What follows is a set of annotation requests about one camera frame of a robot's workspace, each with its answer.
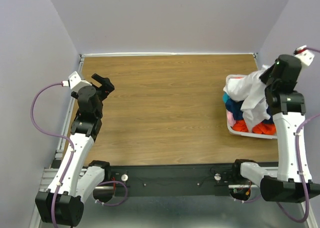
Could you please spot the orange t shirt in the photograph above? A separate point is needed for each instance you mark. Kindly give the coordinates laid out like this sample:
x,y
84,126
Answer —
x,y
261,128

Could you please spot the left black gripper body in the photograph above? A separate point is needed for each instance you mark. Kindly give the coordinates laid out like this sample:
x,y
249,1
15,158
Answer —
x,y
103,91

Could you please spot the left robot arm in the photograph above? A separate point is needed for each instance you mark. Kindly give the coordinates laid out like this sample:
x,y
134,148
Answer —
x,y
63,201

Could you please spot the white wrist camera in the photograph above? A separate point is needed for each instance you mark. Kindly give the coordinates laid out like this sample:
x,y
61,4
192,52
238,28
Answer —
x,y
75,82
305,56

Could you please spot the teal t shirt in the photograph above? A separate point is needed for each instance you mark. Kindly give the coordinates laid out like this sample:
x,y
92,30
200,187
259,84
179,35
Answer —
x,y
225,97

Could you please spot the pink t shirt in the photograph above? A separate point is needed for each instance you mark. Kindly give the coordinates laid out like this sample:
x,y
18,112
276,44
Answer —
x,y
230,119

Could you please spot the aluminium table frame rail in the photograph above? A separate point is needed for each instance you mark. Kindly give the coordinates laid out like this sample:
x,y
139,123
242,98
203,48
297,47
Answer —
x,y
36,221

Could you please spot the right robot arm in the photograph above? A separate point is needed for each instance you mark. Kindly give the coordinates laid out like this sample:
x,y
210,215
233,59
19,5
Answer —
x,y
292,183

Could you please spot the white plastic laundry basket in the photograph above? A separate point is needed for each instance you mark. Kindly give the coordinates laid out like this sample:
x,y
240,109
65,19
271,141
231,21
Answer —
x,y
240,133

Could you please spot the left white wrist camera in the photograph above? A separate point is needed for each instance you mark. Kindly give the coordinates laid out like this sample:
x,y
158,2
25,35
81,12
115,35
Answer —
x,y
75,82

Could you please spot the white t shirt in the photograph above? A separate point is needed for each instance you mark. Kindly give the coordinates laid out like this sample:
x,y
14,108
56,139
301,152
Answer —
x,y
250,90

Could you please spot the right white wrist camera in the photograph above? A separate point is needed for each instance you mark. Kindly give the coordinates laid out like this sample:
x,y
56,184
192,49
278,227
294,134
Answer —
x,y
305,56

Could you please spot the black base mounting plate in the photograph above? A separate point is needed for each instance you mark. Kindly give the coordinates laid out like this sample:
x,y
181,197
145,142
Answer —
x,y
211,179

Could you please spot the navy blue t shirt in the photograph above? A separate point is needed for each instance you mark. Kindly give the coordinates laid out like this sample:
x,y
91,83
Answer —
x,y
235,108

